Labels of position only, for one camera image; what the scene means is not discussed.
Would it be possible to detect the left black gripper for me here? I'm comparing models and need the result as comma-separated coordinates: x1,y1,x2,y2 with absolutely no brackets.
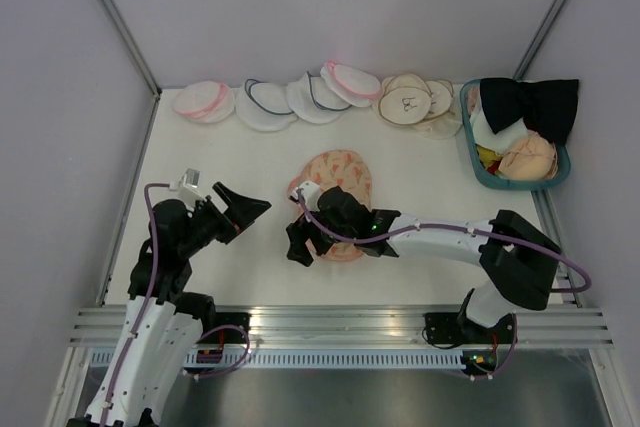
178,181,270,257

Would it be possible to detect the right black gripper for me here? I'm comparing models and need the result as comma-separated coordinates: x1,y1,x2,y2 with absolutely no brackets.
286,206,356,266

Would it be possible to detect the floral patterned laundry bag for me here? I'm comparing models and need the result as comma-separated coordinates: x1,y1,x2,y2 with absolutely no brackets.
285,148,375,264

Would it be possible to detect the black bra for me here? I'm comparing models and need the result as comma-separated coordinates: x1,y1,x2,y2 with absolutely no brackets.
479,78,580,145

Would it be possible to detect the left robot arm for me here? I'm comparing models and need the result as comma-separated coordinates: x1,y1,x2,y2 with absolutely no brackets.
67,180,271,426

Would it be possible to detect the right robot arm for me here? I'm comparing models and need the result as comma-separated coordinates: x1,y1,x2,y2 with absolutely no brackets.
286,181,560,342

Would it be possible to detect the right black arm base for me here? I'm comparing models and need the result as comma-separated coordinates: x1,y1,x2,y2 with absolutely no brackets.
422,312,515,349

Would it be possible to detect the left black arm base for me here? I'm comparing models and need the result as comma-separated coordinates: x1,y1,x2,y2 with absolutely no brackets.
198,311,251,349

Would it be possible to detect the blue-trimmed white mesh bag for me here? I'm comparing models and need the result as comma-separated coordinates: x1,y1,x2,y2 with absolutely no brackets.
235,78,298,133

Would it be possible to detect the pink-trimmed mesh bag left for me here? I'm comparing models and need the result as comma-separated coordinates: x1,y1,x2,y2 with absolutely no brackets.
172,81,235,124

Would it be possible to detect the pink-trimmed mesh bag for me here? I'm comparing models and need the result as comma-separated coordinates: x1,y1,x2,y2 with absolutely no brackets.
172,81,235,124
320,61,382,108

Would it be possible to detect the grey-trimmed white mesh bag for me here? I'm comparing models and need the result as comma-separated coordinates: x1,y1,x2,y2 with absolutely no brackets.
285,72,352,125

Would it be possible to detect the pink-trimmed mesh bag centre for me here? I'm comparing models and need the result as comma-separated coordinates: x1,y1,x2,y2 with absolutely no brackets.
320,61,382,108

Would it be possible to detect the beige brown-trimmed mesh bag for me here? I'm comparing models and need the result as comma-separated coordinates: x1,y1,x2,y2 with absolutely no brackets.
372,73,432,126

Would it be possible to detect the beige mesh bag rear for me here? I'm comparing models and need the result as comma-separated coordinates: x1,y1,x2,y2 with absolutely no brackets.
413,79,463,140

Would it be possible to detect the white bra in basket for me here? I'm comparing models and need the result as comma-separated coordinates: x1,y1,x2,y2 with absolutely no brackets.
472,111,528,153

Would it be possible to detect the peach bra in basket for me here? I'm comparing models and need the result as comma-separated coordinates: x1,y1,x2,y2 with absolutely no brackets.
498,132,558,181

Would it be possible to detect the yellow garment in basket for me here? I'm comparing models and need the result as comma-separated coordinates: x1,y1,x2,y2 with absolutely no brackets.
476,144,503,166

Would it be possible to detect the teal plastic basket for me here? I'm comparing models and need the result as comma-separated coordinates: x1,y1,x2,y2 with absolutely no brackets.
458,79,571,192

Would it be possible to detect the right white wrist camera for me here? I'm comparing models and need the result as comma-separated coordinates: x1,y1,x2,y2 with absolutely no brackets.
293,181,323,211

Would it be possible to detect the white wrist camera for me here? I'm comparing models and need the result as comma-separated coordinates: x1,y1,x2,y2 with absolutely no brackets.
293,181,323,211
168,168,205,209

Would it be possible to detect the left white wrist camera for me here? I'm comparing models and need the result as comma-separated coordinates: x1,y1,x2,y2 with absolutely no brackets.
168,168,205,209

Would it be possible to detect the aluminium front rail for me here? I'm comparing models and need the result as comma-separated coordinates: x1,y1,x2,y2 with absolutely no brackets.
68,304,613,349

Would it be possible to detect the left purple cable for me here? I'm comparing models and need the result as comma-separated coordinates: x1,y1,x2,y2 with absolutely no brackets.
97,181,251,427

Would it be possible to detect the white slotted cable duct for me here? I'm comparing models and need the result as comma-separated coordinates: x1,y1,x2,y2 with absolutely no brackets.
89,348,465,370

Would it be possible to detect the left aluminium frame post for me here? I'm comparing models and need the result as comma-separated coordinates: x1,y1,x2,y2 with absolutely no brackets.
97,0,162,100

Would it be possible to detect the aluminium frame post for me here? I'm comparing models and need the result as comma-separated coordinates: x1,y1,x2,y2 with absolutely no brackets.
512,0,570,80
97,0,162,100

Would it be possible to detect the right aluminium frame post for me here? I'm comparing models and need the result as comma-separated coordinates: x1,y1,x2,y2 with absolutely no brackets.
512,0,570,80

